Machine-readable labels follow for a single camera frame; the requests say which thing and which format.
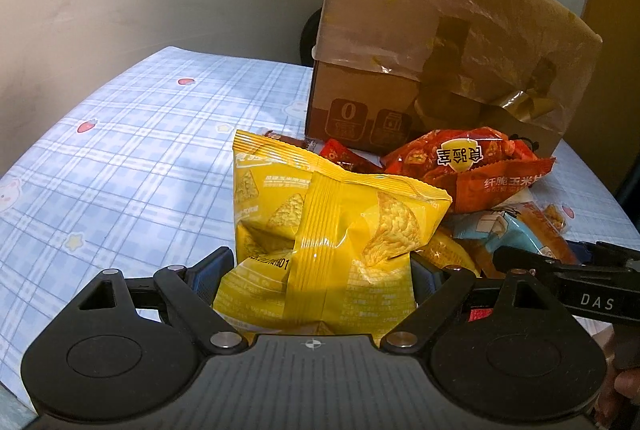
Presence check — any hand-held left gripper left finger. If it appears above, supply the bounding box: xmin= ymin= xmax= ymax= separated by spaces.
xmin=75 ymin=247 xmax=248 ymax=353

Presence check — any small red snack packet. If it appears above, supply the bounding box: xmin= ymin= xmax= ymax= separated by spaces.
xmin=320 ymin=138 xmax=383 ymax=174

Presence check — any light blue snack packet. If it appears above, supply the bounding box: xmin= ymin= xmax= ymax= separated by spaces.
xmin=445 ymin=205 xmax=547 ymax=262

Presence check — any yellow chip bag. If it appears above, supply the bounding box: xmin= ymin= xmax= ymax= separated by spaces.
xmin=213 ymin=129 xmax=453 ymax=337

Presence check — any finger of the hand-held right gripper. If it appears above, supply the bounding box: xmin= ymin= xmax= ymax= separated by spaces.
xmin=565 ymin=241 xmax=640 ymax=268
xmin=492 ymin=246 xmax=581 ymax=281

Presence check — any blue checked tablecloth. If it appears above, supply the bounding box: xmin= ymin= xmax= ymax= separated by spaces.
xmin=0 ymin=45 xmax=640 ymax=411

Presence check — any orange clear snack packet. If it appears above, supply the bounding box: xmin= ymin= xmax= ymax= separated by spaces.
xmin=525 ymin=202 xmax=581 ymax=264

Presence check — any small brown snack packet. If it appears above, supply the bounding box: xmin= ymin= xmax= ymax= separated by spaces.
xmin=263 ymin=130 xmax=309 ymax=146

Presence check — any brown cardboard box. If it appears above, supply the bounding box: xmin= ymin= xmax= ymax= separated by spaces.
xmin=305 ymin=0 xmax=603 ymax=161

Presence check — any person's right hand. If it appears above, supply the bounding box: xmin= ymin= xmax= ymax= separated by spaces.
xmin=597 ymin=330 xmax=640 ymax=428

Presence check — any yellow orange snack packet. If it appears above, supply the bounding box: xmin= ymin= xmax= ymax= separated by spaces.
xmin=414 ymin=227 xmax=481 ymax=277

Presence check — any orange chip bag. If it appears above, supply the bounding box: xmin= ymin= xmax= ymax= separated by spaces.
xmin=382 ymin=126 xmax=557 ymax=214

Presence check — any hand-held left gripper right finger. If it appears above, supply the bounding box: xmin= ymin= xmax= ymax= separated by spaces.
xmin=380 ymin=255 xmax=566 ymax=353

